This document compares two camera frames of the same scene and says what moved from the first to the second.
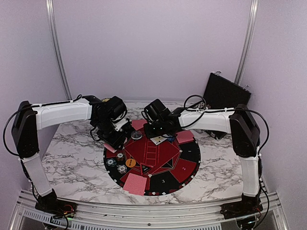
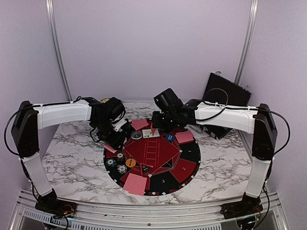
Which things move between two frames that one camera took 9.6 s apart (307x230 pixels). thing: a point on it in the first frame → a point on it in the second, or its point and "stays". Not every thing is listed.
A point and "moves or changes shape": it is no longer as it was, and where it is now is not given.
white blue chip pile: [122, 168] stays
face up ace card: [158, 139] moves or changes shape
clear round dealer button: [136, 135] stays
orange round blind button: [130, 163] stays
